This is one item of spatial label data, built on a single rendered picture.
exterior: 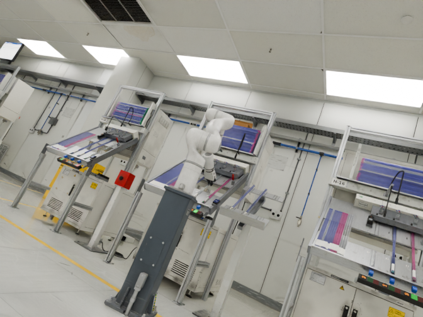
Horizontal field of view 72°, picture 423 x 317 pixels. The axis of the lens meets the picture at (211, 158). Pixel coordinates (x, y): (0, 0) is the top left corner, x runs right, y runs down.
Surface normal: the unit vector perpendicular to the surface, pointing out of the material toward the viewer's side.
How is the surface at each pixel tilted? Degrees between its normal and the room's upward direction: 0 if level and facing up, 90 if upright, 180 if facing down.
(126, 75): 90
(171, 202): 90
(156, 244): 90
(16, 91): 90
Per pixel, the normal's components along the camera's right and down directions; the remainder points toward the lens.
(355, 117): -0.35, -0.37
